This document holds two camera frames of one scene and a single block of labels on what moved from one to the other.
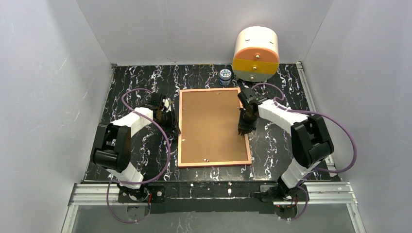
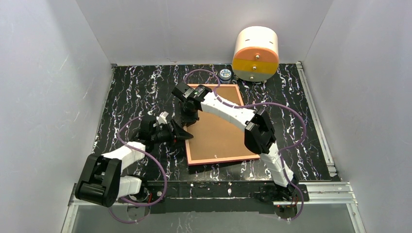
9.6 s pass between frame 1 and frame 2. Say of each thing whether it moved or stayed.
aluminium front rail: stayed
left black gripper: moved
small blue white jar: stayed
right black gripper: moved
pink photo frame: moved
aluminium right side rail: stayed
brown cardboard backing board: stayed
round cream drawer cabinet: stayed
